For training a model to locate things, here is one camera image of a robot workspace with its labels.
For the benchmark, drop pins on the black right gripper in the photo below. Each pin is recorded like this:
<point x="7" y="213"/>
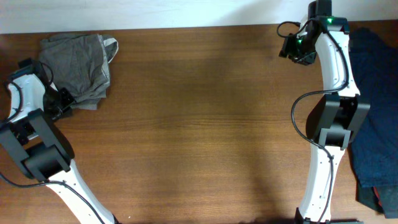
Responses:
<point x="287" y="48"/>

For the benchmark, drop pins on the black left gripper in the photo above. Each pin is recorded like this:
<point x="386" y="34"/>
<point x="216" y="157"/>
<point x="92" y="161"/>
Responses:
<point x="69" y="101"/>

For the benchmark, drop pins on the grey shorts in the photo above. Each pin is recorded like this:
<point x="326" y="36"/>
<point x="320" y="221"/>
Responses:
<point x="80" y="63"/>

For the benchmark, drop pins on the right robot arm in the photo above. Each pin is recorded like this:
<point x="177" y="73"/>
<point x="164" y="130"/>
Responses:
<point x="336" y="119"/>

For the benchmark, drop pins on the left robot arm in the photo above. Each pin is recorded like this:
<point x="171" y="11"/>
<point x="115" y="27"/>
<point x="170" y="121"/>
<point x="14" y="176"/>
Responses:
<point x="38" y="148"/>

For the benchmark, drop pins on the dark blue jeans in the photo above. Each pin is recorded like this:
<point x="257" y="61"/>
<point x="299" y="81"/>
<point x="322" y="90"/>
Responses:
<point x="374" y="148"/>

